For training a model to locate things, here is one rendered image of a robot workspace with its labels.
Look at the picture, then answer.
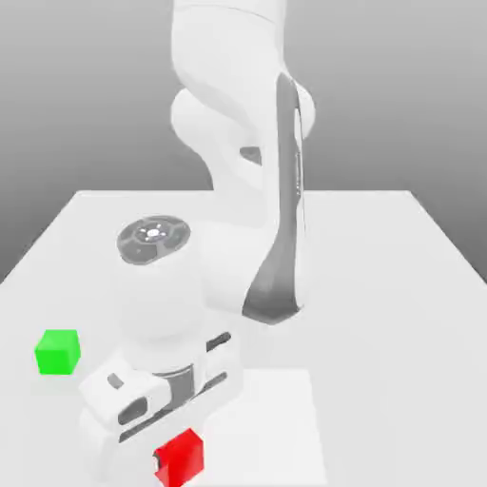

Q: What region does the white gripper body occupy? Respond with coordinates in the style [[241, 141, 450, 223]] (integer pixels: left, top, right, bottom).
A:
[[78, 333, 245, 485]]

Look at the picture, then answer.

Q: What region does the small red cube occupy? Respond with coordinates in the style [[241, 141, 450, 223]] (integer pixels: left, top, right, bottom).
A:
[[152, 427, 205, 487]]

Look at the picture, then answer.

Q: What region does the small green cube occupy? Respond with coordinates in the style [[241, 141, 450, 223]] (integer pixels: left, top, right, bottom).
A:
[[33, 328, 82, 377]]

